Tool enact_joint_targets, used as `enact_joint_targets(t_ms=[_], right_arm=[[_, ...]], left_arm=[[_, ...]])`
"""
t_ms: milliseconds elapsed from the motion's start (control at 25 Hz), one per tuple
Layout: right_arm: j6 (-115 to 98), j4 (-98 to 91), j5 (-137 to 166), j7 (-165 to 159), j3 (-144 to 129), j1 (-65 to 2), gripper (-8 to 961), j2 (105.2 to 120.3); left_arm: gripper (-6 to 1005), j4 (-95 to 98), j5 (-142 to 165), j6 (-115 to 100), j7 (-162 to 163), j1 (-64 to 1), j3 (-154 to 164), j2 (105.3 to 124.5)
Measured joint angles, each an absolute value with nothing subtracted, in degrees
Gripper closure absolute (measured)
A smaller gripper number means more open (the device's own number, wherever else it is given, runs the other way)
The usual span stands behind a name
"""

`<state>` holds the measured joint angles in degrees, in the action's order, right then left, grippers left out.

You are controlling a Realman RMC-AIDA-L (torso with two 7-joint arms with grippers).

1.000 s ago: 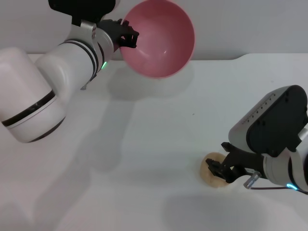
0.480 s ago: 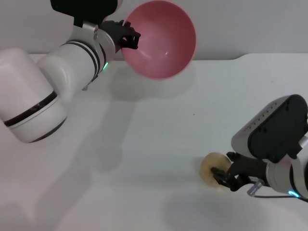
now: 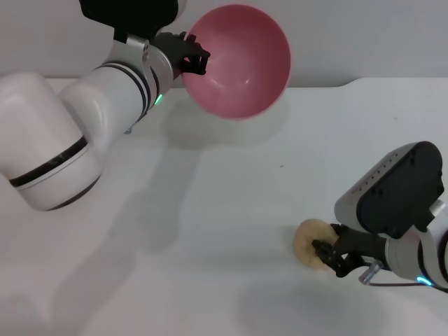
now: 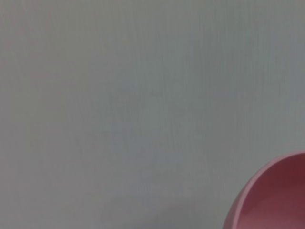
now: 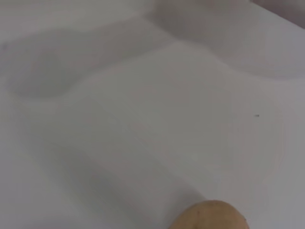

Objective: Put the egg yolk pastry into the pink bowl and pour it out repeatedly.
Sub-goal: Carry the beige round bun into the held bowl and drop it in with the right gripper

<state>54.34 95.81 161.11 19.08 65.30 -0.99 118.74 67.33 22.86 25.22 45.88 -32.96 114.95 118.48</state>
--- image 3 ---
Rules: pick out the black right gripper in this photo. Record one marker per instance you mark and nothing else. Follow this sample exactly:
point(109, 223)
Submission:
point(364, 250)

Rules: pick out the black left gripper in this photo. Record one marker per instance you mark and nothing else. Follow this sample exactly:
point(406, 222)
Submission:
point(173, 49)

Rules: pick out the round tan egg yolk pastry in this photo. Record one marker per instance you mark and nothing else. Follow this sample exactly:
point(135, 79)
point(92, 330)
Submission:
point(304, 241)

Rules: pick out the pink plastic bowl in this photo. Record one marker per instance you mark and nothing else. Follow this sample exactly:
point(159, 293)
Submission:
point(245, 63)

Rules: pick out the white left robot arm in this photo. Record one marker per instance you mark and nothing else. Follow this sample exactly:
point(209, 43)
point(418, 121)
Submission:
point(70, 129)

